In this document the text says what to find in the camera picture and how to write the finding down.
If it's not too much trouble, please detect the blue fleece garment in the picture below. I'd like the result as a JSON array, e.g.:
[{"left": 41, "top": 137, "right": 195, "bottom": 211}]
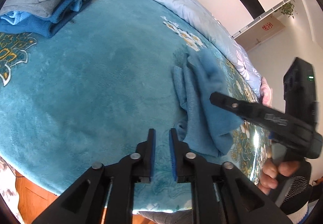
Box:
[{"left": 172, "top": 49, "right": 243, "bottom": 157}]

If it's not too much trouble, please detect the person's right hand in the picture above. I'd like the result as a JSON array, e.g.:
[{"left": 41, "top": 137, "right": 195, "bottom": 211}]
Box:
[{"left": 258, "top": 159, "right": 300, "bottom": 195}]

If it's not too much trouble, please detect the pink floral quilt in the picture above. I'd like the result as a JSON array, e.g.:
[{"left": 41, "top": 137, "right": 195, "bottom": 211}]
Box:
[{"left": 260, "top": 77, "right": 273, "bottom": 108}]

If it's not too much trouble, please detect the wooden door with red sign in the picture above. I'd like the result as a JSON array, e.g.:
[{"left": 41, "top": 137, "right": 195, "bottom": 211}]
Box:
[{"left": 235, "top": 15, "right": 285, "bottom": 52}]

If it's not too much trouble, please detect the floral plush bed blanket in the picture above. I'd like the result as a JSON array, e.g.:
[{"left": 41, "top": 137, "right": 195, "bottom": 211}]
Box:
[{"left": 1, "top": 0, "right": 257, "bottom": 212}]

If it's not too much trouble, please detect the green hanging plant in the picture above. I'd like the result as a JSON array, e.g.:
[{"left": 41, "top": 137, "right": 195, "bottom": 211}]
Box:
[{"left": 279, "top": 2, "right": 295, "bottom": 19}]

